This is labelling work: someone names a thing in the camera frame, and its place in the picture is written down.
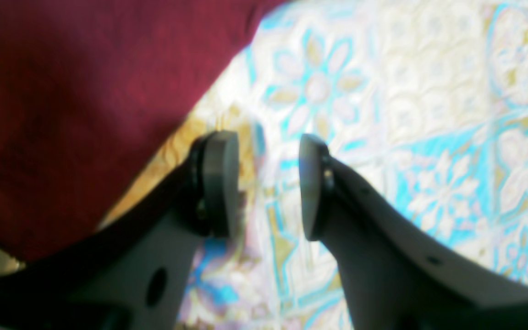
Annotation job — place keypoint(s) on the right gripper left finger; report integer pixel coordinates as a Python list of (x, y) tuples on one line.
[(132, 274)]

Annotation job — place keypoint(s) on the dark red t-shirt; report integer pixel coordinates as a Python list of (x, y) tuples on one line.
[(89, 90)]

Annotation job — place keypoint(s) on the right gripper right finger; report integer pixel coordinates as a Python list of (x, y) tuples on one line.
[(395, 276)]

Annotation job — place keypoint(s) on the patterned tablecloth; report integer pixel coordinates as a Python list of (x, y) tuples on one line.
[(427, 99)]

